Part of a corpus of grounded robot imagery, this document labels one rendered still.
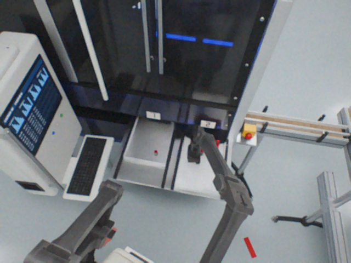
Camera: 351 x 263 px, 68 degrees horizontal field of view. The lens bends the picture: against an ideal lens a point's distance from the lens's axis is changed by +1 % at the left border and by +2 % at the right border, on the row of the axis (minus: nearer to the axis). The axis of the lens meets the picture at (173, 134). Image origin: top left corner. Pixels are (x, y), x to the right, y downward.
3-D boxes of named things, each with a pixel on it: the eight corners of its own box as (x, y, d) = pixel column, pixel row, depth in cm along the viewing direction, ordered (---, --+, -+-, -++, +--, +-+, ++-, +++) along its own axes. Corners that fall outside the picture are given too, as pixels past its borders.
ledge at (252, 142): (236, 126, 175) (237, 125, 173) (255, 129, 174) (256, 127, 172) (235, 143, 167) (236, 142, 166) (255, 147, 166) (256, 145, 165)
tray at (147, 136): (138, 115, 176) (137, 112, 173) (175, 121, 174) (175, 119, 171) (123, 158, 157) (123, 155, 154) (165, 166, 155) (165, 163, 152)
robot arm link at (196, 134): (197, 136, 119) (213, 142, 121) (198, 116, 125) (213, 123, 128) (185, 147, 128) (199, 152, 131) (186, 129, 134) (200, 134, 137)
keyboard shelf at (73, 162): (74, 135, 178) (73, 132, 176) (114, 139, 177) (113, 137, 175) (50, 197, 153) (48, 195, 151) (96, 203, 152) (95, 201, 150)
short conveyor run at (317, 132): (234, 133, 174) (239, 119, 161) (236, 115, 182) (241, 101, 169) (341, 151, 168) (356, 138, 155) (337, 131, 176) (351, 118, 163)
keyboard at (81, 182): (86, 137, 174) (85, 135, 172) (107, 139, 173) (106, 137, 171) (66, 193, 152) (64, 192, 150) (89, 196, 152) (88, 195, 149)
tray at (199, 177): (185, 137, 167) (185, 134, 164) (225, 144, 164) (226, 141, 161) (174, 185, 148) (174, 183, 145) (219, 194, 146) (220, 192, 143)
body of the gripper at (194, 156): (199, 147, 139) (202, 139, 133) (199, 163, 133) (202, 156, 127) (187, 146, 139) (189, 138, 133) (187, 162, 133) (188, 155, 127)
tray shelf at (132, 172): (131, 116, 178) (131, 114, 176) (232, 133, 172) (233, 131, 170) (109, 179, 152) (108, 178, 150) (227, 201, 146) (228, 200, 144)
